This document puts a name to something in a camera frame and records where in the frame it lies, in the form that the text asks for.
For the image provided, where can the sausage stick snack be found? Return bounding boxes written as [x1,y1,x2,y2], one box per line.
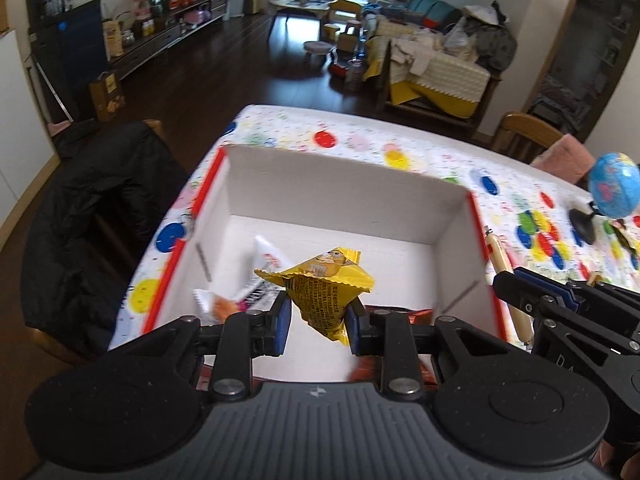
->
[485,226,535,346]

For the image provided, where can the wooden chair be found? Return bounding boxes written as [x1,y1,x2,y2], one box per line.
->
[490,112,563,164]

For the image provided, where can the round white stool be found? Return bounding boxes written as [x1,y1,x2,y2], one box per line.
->
[303,41,334,66]

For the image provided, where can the blue desk globe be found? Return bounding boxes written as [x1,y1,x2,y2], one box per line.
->
[568,152,640,245]

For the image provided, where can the yellow snack packet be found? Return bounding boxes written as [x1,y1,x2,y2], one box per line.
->
[255,247,375,346]

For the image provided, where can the tv console cabinet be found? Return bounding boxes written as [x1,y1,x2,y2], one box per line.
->
[111,0,230,80]

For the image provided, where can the black jacket on chair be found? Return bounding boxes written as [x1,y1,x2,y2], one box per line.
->
[21,122,188,360]

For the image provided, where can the pink cushion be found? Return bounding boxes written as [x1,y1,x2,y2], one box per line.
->
[530,134,596,184]

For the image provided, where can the white snack packet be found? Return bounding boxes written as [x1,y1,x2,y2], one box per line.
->
[193,235,293,325]

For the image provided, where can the open olive snack bag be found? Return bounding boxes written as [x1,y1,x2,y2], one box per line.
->
[608,219,638,258]

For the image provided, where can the sofa with blankets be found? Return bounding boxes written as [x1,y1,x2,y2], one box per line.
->
[363,14,501,134]

